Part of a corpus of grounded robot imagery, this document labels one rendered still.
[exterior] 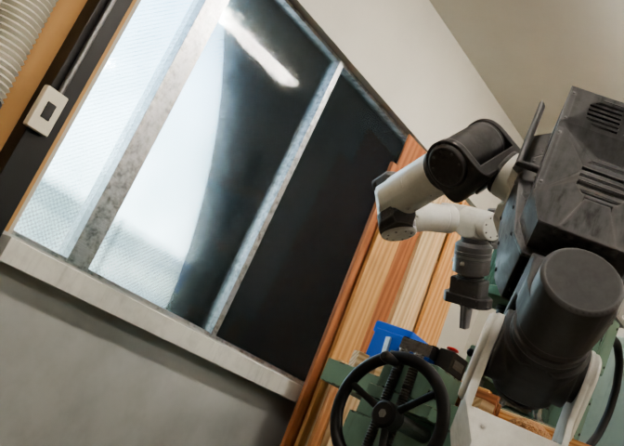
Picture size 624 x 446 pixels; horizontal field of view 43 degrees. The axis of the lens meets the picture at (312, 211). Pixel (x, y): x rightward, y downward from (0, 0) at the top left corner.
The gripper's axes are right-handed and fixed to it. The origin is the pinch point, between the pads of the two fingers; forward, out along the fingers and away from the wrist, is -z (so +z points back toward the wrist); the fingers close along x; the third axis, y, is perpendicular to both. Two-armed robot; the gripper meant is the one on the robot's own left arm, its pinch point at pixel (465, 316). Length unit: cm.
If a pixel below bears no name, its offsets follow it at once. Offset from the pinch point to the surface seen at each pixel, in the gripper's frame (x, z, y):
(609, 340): 20.3, -7.8, 40.2
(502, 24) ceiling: -95, 87, 168
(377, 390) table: -9.3, -17.1, -20.1
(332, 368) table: -30.7, -20.2, -10.9
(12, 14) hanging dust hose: -105, 63, -62
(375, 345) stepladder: -68, -38, 58
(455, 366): 3.6, -9.8, -8.3
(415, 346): -5.0, -6.5, -12.6
